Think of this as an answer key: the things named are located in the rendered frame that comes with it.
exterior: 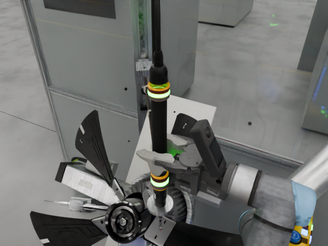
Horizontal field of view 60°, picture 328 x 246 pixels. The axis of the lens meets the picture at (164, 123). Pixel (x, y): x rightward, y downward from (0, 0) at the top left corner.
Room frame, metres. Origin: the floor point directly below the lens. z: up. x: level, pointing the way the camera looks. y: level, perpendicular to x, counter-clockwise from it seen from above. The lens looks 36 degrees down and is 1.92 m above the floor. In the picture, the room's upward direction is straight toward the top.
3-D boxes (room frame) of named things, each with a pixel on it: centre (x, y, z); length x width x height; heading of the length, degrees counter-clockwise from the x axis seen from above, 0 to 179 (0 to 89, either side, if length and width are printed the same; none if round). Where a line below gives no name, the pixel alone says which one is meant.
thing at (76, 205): (0.66, 0.31, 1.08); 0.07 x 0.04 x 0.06; 72
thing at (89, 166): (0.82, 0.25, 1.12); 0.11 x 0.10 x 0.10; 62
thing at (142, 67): (1.11, 0.08, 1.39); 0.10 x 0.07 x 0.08; 7
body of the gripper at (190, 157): (0.44, -0.09, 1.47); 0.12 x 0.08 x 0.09; 62
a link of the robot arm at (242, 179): (0.40, -0.16, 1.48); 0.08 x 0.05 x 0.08; 152
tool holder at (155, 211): (0.50, 0.01, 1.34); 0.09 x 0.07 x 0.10; 7
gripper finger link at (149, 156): (0.46, 0.02, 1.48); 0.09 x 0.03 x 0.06; 78
